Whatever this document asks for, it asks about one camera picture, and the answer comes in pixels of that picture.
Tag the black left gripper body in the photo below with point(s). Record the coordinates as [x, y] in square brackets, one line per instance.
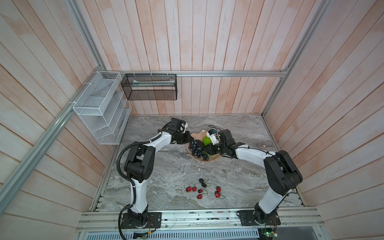
[182, 138]

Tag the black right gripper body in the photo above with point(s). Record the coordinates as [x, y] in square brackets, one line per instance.
[218, 148]

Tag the dark purple grape bunch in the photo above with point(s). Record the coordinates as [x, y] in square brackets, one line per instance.
[197, 149]

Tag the red cherry pair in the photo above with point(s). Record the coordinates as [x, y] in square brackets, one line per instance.
[191, 189]
[201, 193]
[218, 193]

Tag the bumpy green fake fruit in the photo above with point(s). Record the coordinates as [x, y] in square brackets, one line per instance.
[207, 141]

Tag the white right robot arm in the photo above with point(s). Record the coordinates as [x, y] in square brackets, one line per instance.
[282, 173]

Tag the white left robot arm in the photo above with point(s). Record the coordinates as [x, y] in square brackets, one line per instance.
[135, 163]

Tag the pink scalloped fruit bowl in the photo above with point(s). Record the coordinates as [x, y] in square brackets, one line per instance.
[208, 149]

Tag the black cherry pair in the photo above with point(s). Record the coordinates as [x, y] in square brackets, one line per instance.
[204, 183]

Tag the green circuit board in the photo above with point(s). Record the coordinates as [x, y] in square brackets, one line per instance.
[267, 234]

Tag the white ventilation grille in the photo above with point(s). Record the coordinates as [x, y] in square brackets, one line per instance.
[219, 234]

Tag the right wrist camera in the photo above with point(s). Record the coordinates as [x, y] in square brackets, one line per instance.
[213, 136]

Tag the black wire mesh basket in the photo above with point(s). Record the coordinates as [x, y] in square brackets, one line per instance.
[150, 87]

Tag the aluminium frame crossbar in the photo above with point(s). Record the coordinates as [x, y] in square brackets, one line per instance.
[230, 73]

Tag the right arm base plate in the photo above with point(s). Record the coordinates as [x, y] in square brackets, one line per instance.
[258, 218]

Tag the white wire mesh shelf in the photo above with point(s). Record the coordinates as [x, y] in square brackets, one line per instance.
[103, 108]

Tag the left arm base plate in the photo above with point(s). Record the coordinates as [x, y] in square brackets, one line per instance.
[146, 220]

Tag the aluminium mounting rail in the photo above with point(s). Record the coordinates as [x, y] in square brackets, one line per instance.
[205, 219]

